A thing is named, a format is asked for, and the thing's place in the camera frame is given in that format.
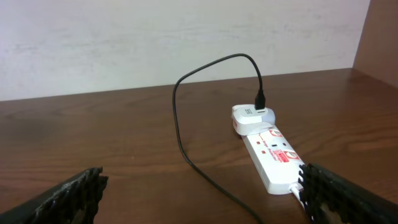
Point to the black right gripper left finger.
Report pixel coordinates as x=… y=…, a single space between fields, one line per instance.
x=74 y=201

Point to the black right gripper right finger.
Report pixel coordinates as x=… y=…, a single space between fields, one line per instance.
x=330 y=198

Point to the white USB charger adapter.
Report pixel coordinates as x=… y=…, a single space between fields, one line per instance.
x=248 y=121

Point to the white power strip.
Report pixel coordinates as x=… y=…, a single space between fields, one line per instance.
x=275 y=160

